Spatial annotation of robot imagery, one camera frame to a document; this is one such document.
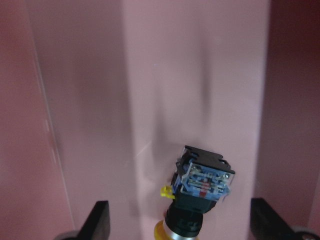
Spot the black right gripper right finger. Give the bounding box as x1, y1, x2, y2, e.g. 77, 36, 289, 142
250, 198, 320, 240

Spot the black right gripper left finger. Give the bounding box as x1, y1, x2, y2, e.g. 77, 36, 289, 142
56, 200, 111, 240

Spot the yellow push button switch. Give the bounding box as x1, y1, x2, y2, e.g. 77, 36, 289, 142
154, 145, 235, 240

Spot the pink plastic bin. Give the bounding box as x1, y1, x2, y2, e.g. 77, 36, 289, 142
0, 0, 320, 240

